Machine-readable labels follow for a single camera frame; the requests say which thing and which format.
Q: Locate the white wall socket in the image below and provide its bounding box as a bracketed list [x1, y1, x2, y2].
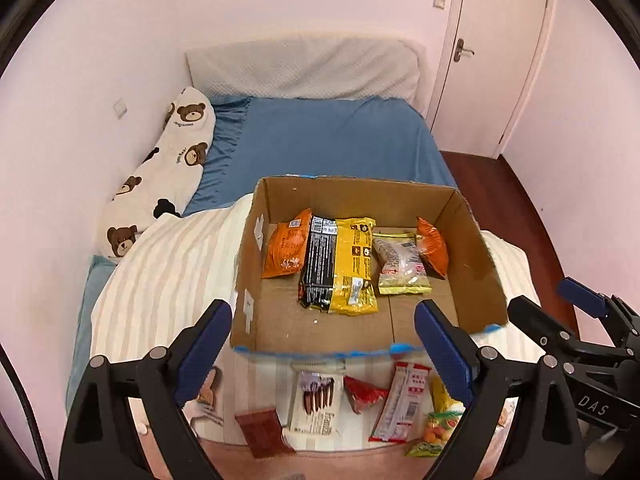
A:
[113, 99, 128, 119]

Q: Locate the metal door handle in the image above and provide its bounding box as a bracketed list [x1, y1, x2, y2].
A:
[454, 38, 475, 63]

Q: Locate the orange snack bag left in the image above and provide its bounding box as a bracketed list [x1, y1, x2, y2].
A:
[262, 208, 312, 278]

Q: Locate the red white long packet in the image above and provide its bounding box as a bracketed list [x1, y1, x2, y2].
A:
[369, 362, 431, 443]

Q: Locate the cardboard milk box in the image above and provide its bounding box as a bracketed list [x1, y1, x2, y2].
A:
[230, 177, 508, 359]

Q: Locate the black cable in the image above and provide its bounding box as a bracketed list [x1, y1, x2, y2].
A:
[0, 343, 54, 480]

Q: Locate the orange snack bag right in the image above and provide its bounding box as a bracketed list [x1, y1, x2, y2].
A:
[416, 217, 449, 278]

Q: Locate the bear print long pillow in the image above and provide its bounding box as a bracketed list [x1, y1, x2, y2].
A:
[96, 87, 216, 260]

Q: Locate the brown snack packet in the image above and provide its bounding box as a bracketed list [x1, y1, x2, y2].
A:
[234, 408, 295, 458]

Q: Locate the orange snack bag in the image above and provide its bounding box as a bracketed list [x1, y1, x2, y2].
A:
[416, 217, 449, 278]
[262, 208, 312, 278]

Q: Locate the white chocolate biscuit pack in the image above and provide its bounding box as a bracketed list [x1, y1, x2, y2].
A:
[288, 370, 344, 437]

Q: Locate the pale yellow snack bag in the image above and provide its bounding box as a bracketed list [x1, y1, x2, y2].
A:
[372, 233, 432, 296]

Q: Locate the black yellow snack pack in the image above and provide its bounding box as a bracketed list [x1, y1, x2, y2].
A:
[298, 216, 378, 316]

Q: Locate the yellow fruit candy bag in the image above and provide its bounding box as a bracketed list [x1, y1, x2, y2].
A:
[407, 375, 465, 458]

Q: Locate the white door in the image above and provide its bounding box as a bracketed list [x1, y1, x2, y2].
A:
[427, 0, 551, 158]

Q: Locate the blue bed sheet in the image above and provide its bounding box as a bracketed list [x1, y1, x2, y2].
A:
[65, 96, 456, 404]

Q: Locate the red triangular snack packet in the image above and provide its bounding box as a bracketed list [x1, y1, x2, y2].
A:
[343, 376, 388, 414]

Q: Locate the grey white pillow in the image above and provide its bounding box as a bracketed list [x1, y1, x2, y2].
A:
[186, 34, 428, 114]

